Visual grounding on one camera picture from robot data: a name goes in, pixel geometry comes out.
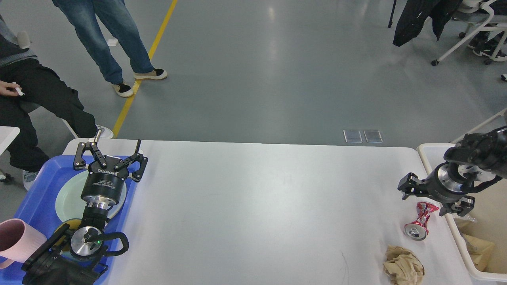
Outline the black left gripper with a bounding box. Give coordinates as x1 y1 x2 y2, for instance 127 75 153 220
74 129 149 209

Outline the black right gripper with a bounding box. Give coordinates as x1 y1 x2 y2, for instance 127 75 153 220
398 162 476 217

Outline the mint green plate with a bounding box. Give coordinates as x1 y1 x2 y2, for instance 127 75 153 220
55 171 127 222

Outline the beige napkin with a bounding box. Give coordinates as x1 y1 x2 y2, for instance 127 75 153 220
383 245 425 285

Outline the dark teal mug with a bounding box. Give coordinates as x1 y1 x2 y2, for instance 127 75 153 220
51 218 86 262

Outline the small foil sheet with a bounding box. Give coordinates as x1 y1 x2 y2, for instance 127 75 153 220
452 213 477 223

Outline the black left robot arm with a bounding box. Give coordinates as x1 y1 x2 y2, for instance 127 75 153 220
21 133 148 285

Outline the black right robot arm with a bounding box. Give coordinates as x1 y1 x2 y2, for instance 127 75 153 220
398 127 507 217

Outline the crushed red soda can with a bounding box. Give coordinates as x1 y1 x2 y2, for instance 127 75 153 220
403 201 440 241

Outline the pink plate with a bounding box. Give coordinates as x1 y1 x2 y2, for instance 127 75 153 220
107 182 128 219

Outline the white plastic bin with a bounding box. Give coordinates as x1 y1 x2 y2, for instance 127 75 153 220
417 143 507 282

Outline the blue plastic tray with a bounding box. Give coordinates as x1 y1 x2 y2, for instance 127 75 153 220
1 156 137 285

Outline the right floor socket plate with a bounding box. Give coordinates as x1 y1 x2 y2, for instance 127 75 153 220
363 129 383 144

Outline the floor socket plate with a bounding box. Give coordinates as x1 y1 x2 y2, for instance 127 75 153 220
343 129 363 144
363 129 383 144

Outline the left floor socket plate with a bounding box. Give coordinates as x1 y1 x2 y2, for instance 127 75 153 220
343 129 363 144

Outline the grey table leg at right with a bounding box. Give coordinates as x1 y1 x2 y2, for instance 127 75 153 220
449 108 507 144

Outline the white side table corner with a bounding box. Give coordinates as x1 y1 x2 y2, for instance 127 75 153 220
0 126 20 155

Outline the pink mug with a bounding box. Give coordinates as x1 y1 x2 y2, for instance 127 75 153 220
0 218 47 269

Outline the small white handheld object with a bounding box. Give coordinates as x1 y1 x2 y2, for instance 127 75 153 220
11 82 24 96

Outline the seated person at left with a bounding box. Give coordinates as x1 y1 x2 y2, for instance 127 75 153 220
0 20 113 190

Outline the person in blue jeans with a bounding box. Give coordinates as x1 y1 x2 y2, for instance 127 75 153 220
51 0 168 98

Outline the white office chair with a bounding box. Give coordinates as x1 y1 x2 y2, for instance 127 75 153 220
387 0 507 67

